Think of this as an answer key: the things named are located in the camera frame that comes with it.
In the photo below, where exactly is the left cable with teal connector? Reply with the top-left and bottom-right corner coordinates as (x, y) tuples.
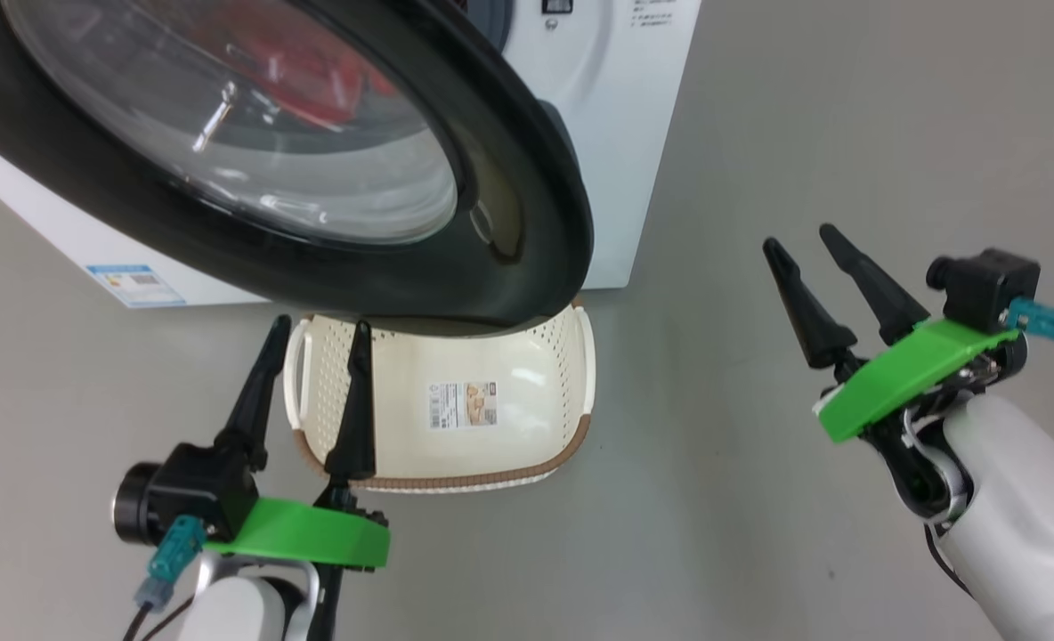
(122, 515), (207, 641)

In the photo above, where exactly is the cable with teal connector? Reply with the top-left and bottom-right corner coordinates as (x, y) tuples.
(122, 515), (207, 641)
(1006, 298), (1054, 355)

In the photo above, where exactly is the white front-load washing machine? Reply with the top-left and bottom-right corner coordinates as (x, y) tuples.
(0, 0), (702, 309)

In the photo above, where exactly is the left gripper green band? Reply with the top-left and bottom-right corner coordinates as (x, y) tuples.
(205, 314), (392, 572)

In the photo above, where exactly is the right cable with teal connector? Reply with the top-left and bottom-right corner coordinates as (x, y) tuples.
(1006, 298), (1054, 355)

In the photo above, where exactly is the blue energy label sticker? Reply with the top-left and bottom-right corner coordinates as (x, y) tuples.
(85, 264), (187, 309)

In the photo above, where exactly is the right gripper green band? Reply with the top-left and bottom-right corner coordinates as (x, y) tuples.
(763, 223), (1026, 524)

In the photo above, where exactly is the black round glass washer door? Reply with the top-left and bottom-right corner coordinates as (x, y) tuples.
(0, 0), (595, 328)

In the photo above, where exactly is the basket product label sticker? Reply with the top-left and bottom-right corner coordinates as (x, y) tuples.
(427, 381), (499, 431)

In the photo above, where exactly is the plain red garment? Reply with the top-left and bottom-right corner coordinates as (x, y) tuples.
(215, 0), (399, 134)

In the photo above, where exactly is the grey rubber door gasket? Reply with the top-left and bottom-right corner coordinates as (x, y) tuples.
(465, 0), (515, 50)

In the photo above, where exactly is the cream perforated laundry basket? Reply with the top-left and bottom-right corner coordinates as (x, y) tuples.
(283, 298), (597, 493)

